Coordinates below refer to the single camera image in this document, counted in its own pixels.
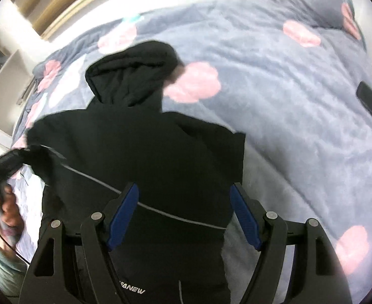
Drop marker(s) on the grey floral bed quilt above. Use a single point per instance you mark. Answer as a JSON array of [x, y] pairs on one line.
[[284, 73]]

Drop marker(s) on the person's left hand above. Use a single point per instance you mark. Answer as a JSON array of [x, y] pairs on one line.
[[10, 213]]

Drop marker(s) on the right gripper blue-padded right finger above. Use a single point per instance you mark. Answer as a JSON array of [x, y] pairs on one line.
[[316, 276]]

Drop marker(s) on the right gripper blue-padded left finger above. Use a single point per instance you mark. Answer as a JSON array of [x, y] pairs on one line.
[[52, 276]]

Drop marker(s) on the white bookshelf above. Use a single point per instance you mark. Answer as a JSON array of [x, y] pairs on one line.
[[16, 82]]

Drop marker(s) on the black hooded jacket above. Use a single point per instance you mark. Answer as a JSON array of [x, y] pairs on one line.
[[183, 168]]

